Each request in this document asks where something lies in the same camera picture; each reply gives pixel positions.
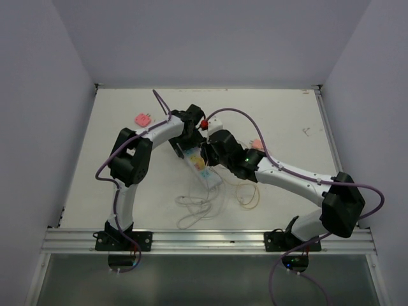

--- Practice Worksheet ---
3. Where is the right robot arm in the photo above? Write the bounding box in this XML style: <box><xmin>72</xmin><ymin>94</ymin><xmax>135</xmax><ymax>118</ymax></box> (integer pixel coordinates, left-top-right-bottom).
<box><xmin>200</xmin><ymin>129</ymin><xmax>365</xmax><ymax>251</ymax></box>

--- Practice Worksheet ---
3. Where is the pink cube plug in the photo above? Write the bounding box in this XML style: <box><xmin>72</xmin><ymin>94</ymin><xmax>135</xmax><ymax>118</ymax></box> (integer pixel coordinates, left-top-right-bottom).
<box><xmin>249</xmin><ymin>139</ymin><xmax>264</xmax><ymax>151</ymax></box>

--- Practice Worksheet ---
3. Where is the yellow charging cable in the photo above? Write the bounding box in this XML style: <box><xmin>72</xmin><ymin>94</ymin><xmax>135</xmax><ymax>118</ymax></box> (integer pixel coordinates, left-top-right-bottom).
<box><xmin>203</xmin><ymin>159</ymin><xmax>261</xmax><ymax>211</ymax></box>

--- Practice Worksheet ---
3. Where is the white power strip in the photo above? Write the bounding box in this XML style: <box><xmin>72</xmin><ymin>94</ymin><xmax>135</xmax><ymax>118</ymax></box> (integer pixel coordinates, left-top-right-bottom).
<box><xmin>182</xmin><ymin>147</ymin><xmax>222</xmax><ymax>190</ymax></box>

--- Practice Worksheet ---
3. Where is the pink plug adapter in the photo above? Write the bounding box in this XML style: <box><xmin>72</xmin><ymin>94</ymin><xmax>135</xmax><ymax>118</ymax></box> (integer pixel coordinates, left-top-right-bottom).
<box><xmin>134</xmin><ymin>113</ymin><xmax>152</xmax><ymax>128</ymax></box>

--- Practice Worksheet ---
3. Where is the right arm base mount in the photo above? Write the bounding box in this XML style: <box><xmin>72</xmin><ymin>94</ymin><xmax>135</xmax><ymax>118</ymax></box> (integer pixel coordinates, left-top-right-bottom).
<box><xmin>263</xmin><ymin>229</ymin><xmax>322</xmax><ymax>252</ymax></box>

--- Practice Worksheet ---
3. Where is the yellow cube plug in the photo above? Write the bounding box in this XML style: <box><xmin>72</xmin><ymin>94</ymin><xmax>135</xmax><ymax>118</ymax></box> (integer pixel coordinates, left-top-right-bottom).
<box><xmin>194</xmin><ymin>161</ymin><xmax>206</xmax><ymax>171</ymax></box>

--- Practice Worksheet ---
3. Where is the white power strip cord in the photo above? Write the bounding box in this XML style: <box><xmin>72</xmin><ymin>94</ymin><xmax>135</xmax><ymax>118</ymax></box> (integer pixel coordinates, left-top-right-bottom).
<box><xmin>175</xmin><ymin>184</ymin><xmax>224</xmax><ymax>230</ymax></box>

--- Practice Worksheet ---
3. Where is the aluminium front rail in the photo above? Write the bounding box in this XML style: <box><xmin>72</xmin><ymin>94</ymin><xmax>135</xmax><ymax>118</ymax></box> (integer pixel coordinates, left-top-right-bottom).
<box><xmin>41</xmin><ymin>228</ymin><xmax>377</xmax><ymax>255</ymax></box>

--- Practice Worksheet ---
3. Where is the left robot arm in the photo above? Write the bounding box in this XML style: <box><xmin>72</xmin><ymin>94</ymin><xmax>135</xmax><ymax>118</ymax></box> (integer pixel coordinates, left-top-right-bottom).
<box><xmin>96</xmin><ymin>104</ymin><xmax>205</xmax><ymax>251</ymax></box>

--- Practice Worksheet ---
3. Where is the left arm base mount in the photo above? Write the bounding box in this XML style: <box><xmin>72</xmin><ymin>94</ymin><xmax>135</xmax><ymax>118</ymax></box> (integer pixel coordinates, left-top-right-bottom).
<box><xmin>92</xmin><ymin>231</ymin><xmax>153</xmax><ymax>252</ymax></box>

